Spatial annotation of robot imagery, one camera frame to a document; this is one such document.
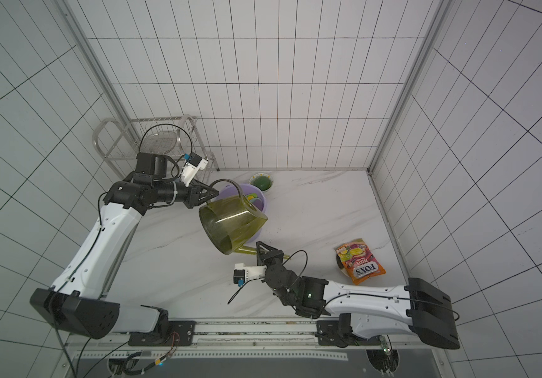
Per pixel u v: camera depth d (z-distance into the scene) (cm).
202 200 66
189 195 61
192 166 61
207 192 67
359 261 85
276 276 52
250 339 73
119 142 90
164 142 94
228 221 64
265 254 65
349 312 63
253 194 89
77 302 38
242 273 61
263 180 113
